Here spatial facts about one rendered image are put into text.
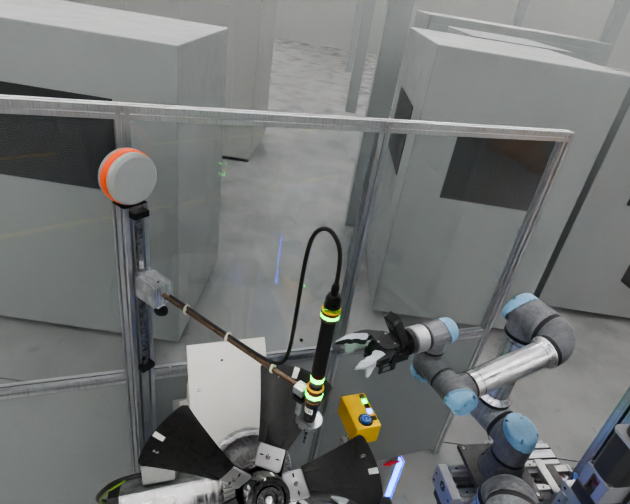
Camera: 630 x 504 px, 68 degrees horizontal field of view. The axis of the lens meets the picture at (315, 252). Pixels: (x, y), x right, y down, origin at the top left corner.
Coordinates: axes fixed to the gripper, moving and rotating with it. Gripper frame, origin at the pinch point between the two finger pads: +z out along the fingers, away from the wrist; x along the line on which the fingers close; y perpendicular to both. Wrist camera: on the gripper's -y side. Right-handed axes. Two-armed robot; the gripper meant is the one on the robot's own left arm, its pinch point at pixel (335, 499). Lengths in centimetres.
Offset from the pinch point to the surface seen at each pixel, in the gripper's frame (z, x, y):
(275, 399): 26.8, -17.7, -5.2
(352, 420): 13.7, 14.3, -35.0
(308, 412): 10.6, -33.3, 2.4
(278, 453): 18.0, -10.4, 4.1
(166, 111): 84, -86, -23
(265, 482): 15.6, -10.1, 12.7
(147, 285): 72, -42, 1
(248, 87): 409, 51, -421
